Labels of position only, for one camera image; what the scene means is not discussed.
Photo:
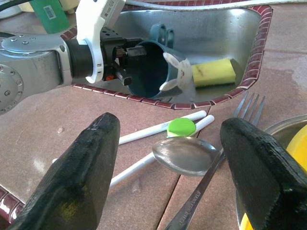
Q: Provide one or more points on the white chopstick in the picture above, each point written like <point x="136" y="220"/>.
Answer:
<point x="156" y="128"/>
<point x="134" y="170"/>

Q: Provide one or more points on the yellow sponge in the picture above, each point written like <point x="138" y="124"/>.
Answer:
<point x="213" y="73"/>

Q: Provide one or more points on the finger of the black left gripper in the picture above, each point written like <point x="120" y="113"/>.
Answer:
<point x="124" y="77"/>
<point x="134" y="51"/>

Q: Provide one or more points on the green dish soap bottle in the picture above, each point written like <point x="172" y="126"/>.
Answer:
<point x="52" y="19"/>

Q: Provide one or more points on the stainless steel sink basin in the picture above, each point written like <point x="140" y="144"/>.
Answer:
<point x="211" y="36"/>

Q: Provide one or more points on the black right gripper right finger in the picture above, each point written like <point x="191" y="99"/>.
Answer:
<point x="263" y="182"/>

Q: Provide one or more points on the green chopstick clip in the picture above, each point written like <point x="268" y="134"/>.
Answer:
<point x="181" y="127"/>

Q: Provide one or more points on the teal plastic cup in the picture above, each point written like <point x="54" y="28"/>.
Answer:
<point x="153" y="79"/>

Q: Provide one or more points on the steel spoon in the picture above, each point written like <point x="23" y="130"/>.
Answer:
<point x="184" y="155"/>

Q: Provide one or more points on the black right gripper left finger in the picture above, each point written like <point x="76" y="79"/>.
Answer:
<point x="72" y="187"/>

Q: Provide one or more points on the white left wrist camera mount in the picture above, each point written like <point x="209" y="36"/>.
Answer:
<point x="92" y="24"/>

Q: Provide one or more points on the yellow plastic bowl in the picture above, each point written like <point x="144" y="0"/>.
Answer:
<point x="299" y="148"/>

